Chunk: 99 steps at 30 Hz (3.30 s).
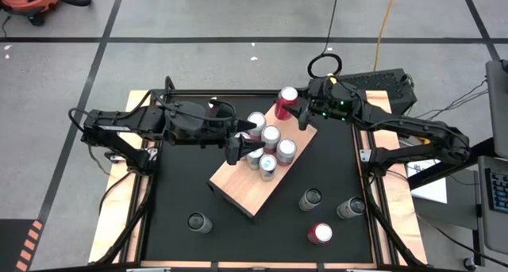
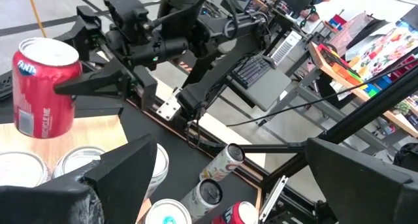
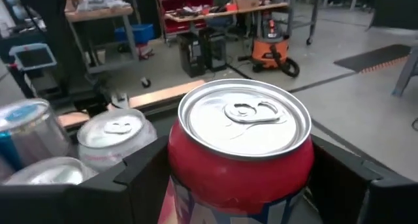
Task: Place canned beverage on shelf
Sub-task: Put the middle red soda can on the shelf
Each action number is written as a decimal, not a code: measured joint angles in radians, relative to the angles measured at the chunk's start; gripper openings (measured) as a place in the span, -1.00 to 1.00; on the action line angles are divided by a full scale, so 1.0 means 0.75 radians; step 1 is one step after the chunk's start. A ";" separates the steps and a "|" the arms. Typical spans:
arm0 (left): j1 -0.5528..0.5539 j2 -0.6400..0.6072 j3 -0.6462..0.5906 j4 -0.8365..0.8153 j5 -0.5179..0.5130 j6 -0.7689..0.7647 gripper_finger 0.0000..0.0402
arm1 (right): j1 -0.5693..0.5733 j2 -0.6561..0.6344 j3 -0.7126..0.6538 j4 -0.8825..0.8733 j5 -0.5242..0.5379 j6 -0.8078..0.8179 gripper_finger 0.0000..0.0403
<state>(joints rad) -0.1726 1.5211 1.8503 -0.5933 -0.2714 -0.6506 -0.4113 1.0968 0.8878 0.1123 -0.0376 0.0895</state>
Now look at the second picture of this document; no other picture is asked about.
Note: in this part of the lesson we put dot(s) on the black table mat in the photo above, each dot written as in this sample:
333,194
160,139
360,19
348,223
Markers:
183,158

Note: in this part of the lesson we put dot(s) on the red soda can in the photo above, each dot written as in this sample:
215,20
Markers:
42,96
238,215

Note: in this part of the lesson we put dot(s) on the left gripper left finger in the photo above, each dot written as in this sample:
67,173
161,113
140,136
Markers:
65,201

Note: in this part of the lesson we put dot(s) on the colourful box stack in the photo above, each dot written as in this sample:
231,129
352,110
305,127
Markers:
343,67

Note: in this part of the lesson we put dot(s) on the dark computer keyboard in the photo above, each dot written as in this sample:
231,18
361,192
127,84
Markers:
251,70

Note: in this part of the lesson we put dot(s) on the black orange striped floor mat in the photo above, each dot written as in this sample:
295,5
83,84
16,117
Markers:
185,66

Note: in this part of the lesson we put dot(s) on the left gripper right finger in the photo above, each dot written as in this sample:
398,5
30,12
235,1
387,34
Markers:
365,191

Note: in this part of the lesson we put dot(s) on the light grey computer tower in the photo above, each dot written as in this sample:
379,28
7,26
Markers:
285,47

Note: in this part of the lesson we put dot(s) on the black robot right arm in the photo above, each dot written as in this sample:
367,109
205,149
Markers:
225,31

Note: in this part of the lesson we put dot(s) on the floral print cloth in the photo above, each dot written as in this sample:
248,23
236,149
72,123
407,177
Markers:
385,51

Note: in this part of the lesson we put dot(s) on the wooden shelf with black frame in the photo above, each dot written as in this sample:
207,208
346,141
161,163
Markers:
91,132

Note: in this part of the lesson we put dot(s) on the grey desk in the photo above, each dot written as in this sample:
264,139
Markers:
267,93

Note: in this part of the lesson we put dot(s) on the silver slotted rail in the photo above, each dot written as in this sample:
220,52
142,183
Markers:
273,198

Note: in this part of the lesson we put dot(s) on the wooden workbench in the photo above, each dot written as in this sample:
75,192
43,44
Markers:
318,59

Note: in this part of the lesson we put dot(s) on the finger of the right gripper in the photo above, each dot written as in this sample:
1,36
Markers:
98,83
88,25

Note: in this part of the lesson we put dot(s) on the black computer mouse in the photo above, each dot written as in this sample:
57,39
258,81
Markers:
270,61

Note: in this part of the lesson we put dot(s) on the white Celsius can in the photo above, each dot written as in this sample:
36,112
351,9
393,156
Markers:
202,199
222,163

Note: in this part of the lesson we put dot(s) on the silver mounting bracket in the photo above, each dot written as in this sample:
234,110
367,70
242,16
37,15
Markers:
168,105

